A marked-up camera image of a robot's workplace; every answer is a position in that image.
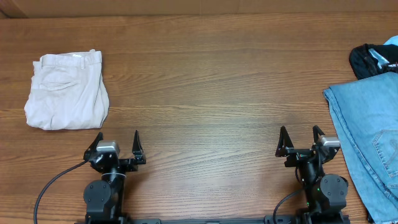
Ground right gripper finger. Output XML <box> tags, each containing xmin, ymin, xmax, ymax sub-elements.
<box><xmin>275</xmin><ymin>126</ymin><xmax>294</xmax><ymax>157</ymax></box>
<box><xmin>312</xmin><ymin>125</ymin><xmax>325</xmax><ymax>144</ymax></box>

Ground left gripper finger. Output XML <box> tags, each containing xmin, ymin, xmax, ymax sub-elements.
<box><xmin>132</xmin><ymin>130</ymin><xmax>146</xmax><ymax>159</ymax></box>
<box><xmin>83</xmin><ymin>132</ymin><xmax>103</xmax><ymax>161</ymax></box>

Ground light blue denim jeans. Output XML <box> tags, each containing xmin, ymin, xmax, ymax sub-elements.
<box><xmin>323</xmin><ymin>72</ymin><xmax>397</xmax><ymax>223</ymax></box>

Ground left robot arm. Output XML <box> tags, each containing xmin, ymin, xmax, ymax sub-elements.
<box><xmin>83</xmin><ymin>131</ymin><xmax>146</xmax><ymax>223</ymax></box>

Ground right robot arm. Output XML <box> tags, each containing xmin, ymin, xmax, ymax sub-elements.
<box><xmin>272</xmin><ymin>126</ymin><xmax>350</xmax><ymax>224</ymax></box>

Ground folded beige shorts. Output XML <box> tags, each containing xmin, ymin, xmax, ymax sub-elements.
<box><xmin>24</xmin><ymin>49</ymin><xmax>109</xmax><ymax>131</ymax></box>

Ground black printed garment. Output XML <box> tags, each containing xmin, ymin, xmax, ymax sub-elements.
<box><xmin>349</xmin><ymin>44</ymin><xmax>397</xmax><ymax>80</ymax></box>

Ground light blue cloth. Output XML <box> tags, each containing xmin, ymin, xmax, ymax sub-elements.
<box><xmin>384</xmin><ymin>35</ymin><xmax>398</xmax><ymax>45</ymax></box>

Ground right black cable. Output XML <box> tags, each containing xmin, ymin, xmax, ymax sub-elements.
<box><xmin>272</xmin><ymin>188</ymin><xmax>304</xmax><ymax>224</ymax></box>

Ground black cable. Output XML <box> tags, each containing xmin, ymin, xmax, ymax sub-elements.
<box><xmin>272</xmin><ymin>188</ymin><xmax>304</xmax><ymax>224</ymax></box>
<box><xmin>33</xmin><ymin>159</ymin><xmax>90</xmax><ymax>224</ymax></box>

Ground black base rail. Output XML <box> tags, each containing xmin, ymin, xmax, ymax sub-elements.
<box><xmin>76</xmin><ymin>215</ymin><xmax>351</xmax><ymax>224</ymax></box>

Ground left black cable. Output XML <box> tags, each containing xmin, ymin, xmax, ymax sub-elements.
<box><xmin>33</xmin><ymin>159</ymin><xmax>90</xmax><ymax>224</ymax></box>

